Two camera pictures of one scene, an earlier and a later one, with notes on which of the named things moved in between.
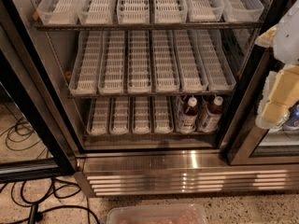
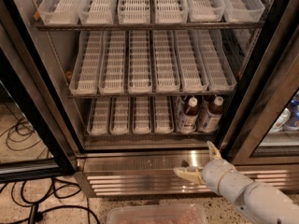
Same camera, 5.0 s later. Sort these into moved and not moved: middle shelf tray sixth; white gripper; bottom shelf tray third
Moved: white gripper
Not moved: bottom shelf tray third; middle shelf tray sixth
